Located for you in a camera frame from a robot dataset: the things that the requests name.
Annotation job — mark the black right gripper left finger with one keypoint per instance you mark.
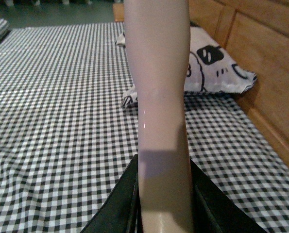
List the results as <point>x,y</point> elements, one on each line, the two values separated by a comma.
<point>119,212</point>

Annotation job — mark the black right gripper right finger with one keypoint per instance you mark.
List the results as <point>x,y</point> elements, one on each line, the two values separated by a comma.
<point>213,212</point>

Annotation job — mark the black white checkered bedsheet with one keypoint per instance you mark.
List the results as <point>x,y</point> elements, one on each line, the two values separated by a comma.
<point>65,140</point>

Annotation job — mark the white cartoon print pillow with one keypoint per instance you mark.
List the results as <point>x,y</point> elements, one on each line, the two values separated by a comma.
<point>212,68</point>

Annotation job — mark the wooden bed headboard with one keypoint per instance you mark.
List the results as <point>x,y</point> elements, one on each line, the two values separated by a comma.
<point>256,35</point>

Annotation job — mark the far wooden bedside table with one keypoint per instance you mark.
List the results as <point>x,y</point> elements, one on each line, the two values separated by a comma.
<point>118,12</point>

